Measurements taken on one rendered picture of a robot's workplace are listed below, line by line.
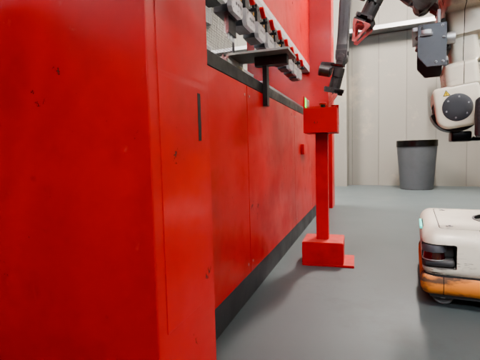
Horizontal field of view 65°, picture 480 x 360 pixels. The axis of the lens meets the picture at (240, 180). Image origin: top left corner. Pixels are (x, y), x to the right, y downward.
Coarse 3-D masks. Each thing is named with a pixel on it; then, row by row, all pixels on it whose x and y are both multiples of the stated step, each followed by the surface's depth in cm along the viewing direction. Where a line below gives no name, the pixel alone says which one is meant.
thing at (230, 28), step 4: (224, 16) 166; (228, 16) 165; (224, 20) 166; (228, 20) 165; (232, 20) 170; (224, 24) 166; (228, 24) 165; (232, 24) 170; (224, 28) 166; (228, 28) 165; (232, 28) 170; (228, 32) 166; (232, 32) 170; (228, 36) 167; (232, 36) 172; (232, 40) 173
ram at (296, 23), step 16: (256, 0) 196; (272, 0) 228; (288, 0) 272; (304, 0) 342; (288, 16) 272; (304, 16) 342; (288, 32) 272; (304, 32) 342; (304, 48) 342; (304, 64) 342
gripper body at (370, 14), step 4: (364, 4) 144; (368, 4) 142; (372, 4) 142; (376, 4) 142; (364, 8) 143; (368, 8) 142; (372, 8) 142; (376, 8) 142; (356, 12) 142; (360, 12) 141; (364, 12) 143; (368, 12) 142; (372, 12) 142; (376, 12) 143; (364, 16) 143; (368, 16) 140; (372, 16) 140
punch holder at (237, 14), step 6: (228, 0) 159; (234, 0) 162; (240, 0) 170; (216, 6) 162; (222, 6) 161; (228, 6) 160; (234, 6) 162; (240, 6) 170; (216, 12) 162; (222, 12) 162; (228, 12) 162; (234, 12) 163; (240, 12) 170; (222, 18) 169; (234, 18) 169; (240, 18) 170
